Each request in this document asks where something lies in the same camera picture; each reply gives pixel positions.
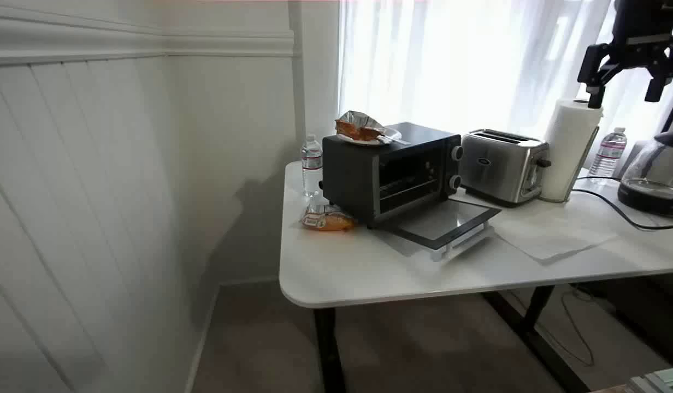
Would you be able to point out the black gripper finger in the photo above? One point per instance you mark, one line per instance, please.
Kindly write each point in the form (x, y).
(661, 72)
(595, 69)

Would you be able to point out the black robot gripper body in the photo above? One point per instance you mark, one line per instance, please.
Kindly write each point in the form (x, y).
(649, 22)

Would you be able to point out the orange snack packet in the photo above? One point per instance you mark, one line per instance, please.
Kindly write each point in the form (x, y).
(329, 221)
(359, 126)

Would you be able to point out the silver two-slot toaster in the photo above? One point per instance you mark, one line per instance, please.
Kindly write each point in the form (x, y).
(497, 170)

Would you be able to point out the white paper sheet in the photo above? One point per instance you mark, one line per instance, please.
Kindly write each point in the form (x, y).
(547, 236)

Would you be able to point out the white round plate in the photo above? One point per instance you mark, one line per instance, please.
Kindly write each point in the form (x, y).
(393, 136)

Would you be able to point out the black toaster oven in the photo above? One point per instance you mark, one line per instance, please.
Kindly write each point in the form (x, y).
(350, 174)

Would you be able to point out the white paper towel roll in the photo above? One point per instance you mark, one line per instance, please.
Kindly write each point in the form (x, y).
(568, 145)

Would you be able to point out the labelled plastic water bottle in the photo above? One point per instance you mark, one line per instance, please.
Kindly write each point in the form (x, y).
(613, 153)

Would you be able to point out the glass electric kettle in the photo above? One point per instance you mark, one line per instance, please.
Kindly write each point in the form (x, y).
(655, 177)

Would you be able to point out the clear plastic water bottle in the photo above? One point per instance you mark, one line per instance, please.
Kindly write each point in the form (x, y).
(312, 164)

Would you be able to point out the pale green box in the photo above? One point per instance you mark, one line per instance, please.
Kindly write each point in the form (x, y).
(667, 380)

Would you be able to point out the black metal table frame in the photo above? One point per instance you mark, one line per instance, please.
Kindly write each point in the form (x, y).
(329, 349)

